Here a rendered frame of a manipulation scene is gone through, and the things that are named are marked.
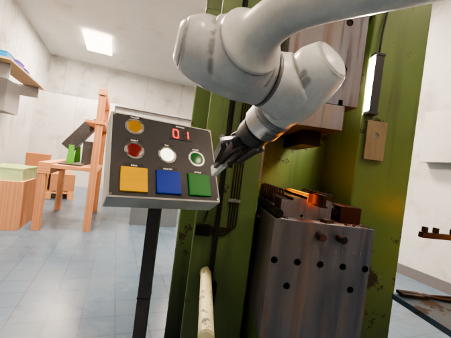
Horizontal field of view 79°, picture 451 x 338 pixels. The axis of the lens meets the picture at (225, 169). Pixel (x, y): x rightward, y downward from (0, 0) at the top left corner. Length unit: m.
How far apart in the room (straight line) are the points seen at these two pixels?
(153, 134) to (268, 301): 0.71
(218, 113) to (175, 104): 8.92
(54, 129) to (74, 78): 2.07
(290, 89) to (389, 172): 1.00
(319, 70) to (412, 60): 1.09
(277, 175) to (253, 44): 1.21
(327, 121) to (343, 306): 0.69
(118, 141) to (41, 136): 7.93
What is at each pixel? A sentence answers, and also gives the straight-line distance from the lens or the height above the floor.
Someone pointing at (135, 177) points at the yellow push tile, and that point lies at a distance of 0.81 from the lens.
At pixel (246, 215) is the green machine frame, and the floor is 0.88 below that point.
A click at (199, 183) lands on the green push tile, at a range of 0.87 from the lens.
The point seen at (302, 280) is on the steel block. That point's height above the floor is 0.70.
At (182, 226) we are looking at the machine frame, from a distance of 1.66.
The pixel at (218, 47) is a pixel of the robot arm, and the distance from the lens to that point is 0.42.
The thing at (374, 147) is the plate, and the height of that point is 1.24.
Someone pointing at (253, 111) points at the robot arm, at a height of 1.20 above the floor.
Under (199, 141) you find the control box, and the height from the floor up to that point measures 1.15.
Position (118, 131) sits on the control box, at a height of 1.14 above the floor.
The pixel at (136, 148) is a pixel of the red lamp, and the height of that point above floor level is 1.10.
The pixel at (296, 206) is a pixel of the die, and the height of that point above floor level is 0.96.
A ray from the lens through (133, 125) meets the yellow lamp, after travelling 0.90.
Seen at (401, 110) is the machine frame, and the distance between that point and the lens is 1.47.
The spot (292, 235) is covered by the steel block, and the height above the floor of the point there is 0.86.
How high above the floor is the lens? 1.08
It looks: 1 degrees down
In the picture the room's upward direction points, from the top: 7 degrees clockwise
